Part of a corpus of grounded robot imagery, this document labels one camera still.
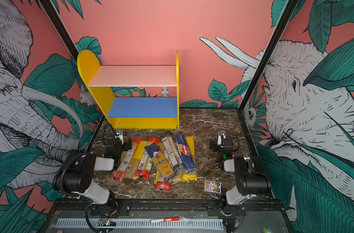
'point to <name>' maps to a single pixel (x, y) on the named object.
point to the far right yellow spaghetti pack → (191, 176)
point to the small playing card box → (213, 186)
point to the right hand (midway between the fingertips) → (218, 135)
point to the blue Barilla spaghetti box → (189, 164)
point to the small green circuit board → (107, 222)
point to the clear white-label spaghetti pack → (172, 152)
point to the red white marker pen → (164, 220)
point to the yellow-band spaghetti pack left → (130, 170)
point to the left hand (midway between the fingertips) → (122, 135)
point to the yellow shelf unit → (132, 112)
